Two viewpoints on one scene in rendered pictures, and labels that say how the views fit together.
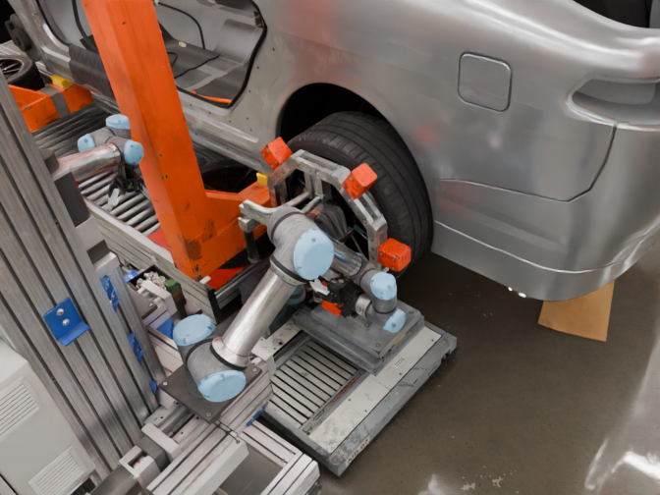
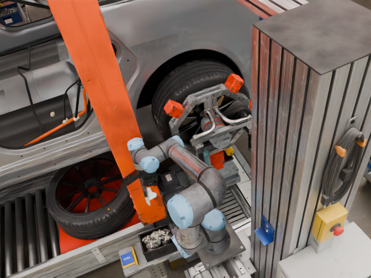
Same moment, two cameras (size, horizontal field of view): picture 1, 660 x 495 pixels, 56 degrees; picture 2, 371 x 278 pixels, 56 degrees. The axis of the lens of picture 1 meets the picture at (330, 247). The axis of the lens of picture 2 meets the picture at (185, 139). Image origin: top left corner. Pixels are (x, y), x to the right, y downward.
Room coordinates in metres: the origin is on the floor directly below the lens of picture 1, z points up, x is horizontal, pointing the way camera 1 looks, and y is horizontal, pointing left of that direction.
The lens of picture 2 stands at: (1.16, 1.53, 2.47)
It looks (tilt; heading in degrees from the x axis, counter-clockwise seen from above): 46 degrees down; 300
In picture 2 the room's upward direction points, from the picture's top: 11 degrees counter-clockwise
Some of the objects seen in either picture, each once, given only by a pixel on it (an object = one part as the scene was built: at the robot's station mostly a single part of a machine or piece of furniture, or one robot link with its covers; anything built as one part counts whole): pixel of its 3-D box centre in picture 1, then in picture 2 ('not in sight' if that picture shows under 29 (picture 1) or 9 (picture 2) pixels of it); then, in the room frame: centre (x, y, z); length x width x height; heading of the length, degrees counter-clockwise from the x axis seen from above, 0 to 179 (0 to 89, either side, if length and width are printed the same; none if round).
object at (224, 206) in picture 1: (249, 195); not in sight; (2.29, 0.33, 0.69); 0.52 x 0.17 x 0.35; 133
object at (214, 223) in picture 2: not in sight; (211, 224); (1.54, 0.77, 0.98); 0.13 x 0.12 x 0.14; 56
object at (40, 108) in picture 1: (42, 91); not in sight; (3.70, 1.65, 0.69); 0.52 x 0.17 x 0.35; 133
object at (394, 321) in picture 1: (385, 314); not in sight; (1.32, -0.15, 0.85); 0.11 x 0.08 x 0.09; 43
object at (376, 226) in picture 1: (325, 223); (211, 123); (1.82, 0.00, 0.85); 0.54 x 0.07 x 0.54; 43
